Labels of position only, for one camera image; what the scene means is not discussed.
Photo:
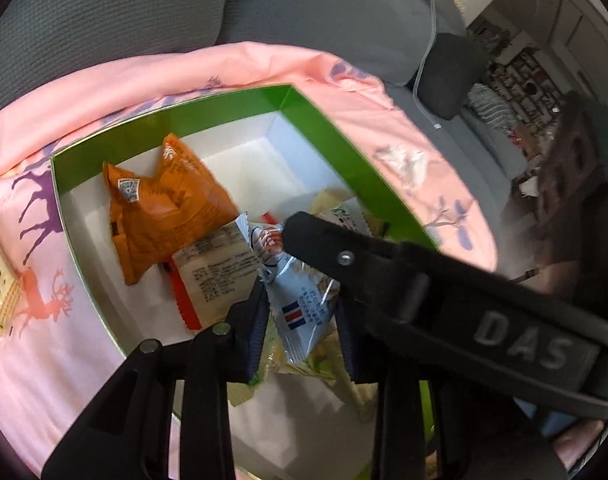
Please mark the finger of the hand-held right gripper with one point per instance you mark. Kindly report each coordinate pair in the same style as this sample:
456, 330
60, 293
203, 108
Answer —
434, 300

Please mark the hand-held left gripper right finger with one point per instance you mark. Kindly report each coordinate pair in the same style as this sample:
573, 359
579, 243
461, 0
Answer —
347, 342

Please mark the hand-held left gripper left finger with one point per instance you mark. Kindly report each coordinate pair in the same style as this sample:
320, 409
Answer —
258, 332

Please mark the yellow green snack packet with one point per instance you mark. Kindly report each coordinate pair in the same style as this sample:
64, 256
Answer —
309, 366

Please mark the blue white snack packet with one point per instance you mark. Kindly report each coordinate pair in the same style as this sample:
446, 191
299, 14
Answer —
299, 310

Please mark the beige snack packet red edge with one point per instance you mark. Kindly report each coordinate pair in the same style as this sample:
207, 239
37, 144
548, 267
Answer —
213, 275

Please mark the white green snack packet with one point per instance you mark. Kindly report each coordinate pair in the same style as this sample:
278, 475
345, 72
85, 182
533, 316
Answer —
355, 218

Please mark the orange snack packet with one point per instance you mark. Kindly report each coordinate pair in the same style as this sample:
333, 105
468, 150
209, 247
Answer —
168, 215

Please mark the green cardboard box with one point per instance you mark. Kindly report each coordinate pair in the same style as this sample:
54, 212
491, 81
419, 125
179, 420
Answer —
233, 170

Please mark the person's right hand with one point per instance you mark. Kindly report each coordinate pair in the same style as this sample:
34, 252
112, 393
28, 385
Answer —
584, 442

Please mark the grey sofa seat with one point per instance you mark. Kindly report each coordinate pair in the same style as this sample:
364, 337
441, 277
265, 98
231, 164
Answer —
464, 147

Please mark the grey white patterned cushion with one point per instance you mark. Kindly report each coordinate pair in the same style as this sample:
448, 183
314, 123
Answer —
490, 106

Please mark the cluttered shelf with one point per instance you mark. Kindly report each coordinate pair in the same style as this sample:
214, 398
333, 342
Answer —
524, 75

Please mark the white cabinet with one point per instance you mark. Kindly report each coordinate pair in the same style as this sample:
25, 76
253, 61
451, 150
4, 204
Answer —
576, 20

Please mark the dark grey small pillow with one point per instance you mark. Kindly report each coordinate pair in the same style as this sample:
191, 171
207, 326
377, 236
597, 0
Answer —
449, 75

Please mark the pink printed blanket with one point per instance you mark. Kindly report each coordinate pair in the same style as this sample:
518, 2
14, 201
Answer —
344, 110

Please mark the grey ribbed sofa cushion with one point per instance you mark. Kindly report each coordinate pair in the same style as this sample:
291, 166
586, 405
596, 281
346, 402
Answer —
334, 5
93, 15

